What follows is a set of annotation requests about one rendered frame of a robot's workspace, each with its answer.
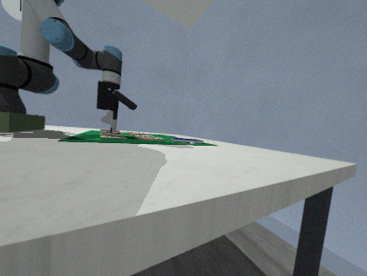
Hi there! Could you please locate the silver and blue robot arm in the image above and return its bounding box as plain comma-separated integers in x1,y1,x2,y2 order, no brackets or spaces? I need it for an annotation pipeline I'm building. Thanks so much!
0,0,123,114

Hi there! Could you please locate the green felt mat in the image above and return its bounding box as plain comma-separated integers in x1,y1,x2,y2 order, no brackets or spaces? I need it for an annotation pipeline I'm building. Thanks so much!
59,130,218,146

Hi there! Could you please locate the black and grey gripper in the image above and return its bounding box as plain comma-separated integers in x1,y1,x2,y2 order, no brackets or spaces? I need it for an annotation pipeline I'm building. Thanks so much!
97,81,120,134

